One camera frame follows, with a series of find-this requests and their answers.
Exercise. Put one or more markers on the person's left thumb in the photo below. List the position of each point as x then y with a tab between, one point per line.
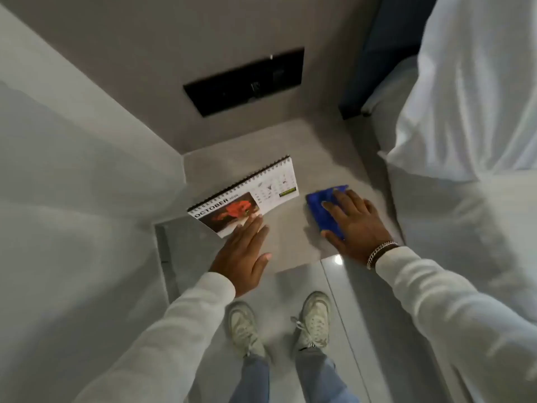
264	261

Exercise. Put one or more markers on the dark blue headboard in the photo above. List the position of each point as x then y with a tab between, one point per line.
377	58

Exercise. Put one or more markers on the person's right white sneaker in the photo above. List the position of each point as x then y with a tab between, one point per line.
315	318

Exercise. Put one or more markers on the person's left forearm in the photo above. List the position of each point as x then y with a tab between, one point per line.
168	344

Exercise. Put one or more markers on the person's left hand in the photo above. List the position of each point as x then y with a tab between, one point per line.
239	260

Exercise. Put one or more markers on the person's right jeans leg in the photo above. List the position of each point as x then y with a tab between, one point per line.
321	377

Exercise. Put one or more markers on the person's jeans leg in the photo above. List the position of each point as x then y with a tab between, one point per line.
321	377
251	379

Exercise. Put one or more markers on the white pillow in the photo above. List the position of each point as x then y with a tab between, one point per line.
474	88

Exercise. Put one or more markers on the blue cleaning cloth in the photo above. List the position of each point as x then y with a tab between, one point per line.
321	216

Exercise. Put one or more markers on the person's right middle finger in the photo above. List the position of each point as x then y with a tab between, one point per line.
346	200

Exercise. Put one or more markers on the black wall switch panel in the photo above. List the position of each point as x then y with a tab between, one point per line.
243	81

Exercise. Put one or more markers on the person's right forearm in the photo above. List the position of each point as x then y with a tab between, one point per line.
457	314

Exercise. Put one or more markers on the person's right thumb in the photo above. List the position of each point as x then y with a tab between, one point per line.
331	237

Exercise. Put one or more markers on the white bed duvet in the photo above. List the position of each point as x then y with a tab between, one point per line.
461	222

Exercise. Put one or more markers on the person's white sneaker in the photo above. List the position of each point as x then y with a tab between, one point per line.
243	327
315	318

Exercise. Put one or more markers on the spiral-bound desk calendar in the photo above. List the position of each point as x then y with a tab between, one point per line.
251	193

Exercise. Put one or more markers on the person's left jeans leg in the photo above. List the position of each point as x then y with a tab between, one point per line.
251	379

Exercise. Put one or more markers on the person's right hand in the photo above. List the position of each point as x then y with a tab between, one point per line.
358	230

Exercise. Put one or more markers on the person's left white sneaker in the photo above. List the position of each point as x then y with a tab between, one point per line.
243	327

